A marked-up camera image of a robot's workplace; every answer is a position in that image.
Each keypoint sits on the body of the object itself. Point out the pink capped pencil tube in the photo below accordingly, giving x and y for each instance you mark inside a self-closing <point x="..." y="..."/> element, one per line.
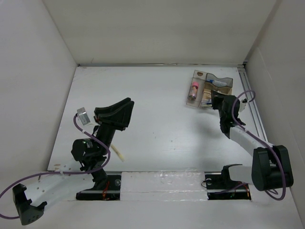
<point x="193" y="91"/>

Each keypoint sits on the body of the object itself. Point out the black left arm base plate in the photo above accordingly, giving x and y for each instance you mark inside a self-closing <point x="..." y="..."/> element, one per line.
<point x="110" y="191"/>

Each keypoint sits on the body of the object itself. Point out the yellow highlighter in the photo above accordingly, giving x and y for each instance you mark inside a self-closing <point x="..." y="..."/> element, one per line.
<point x="120" y="156"/>

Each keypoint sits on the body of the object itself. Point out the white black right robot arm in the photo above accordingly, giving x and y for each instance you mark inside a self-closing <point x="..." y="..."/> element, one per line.
<point x="271" y="167"/>

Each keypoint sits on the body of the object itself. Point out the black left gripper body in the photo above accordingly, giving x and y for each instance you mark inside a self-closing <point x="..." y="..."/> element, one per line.
<point x="106" y="133"/>

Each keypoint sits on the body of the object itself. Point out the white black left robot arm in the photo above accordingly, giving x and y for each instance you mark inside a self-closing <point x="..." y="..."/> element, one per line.
<point x="34" y="193"/>

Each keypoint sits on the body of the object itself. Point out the clear acrylic desk organizer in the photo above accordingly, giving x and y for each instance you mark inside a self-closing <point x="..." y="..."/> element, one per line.
<point x="204" y="90"/>

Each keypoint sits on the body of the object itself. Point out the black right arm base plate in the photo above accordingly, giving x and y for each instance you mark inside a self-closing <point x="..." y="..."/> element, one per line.
<point x="220" y="189"/>

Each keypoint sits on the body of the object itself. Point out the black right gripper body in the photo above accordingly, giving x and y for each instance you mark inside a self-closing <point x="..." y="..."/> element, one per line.
<point x="218" y="100"/>

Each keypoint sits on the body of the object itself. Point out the aluminium rail right edge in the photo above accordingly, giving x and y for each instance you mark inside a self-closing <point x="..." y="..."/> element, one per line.
<point x="259" y="128"/>

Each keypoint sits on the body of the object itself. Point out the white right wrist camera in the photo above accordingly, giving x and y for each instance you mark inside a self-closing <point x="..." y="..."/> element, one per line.
<point x="243" y="104"/>

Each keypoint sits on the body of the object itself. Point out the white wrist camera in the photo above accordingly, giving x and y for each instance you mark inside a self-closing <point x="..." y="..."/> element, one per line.
<point x="243" y="104"/>
<point x="83" y="116"/>

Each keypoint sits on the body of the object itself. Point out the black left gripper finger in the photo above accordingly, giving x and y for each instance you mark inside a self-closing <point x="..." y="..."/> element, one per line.
<point x="125" y="111"/>
<point x="105" y="110"/>

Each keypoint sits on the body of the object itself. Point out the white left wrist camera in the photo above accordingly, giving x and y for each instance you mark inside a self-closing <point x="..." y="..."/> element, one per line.
<point x="83" y="116"/>

